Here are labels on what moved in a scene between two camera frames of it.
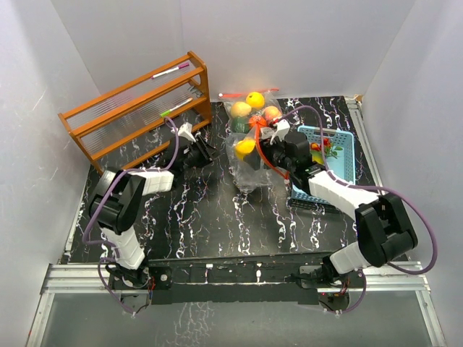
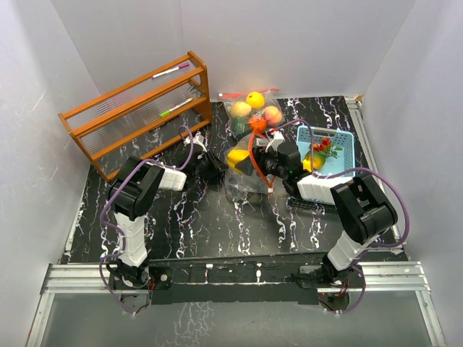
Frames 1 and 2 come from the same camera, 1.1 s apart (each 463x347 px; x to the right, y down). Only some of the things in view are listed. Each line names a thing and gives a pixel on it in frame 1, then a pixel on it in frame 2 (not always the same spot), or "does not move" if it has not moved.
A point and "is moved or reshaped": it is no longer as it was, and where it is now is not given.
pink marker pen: [179, 67] does not move
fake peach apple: [240, 109] does not move
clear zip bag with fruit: [251, 112] does not move
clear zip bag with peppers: [240, 139] is moved or reshaped
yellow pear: [317, 156] does not move
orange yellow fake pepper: [243, 147] → [234, 156]
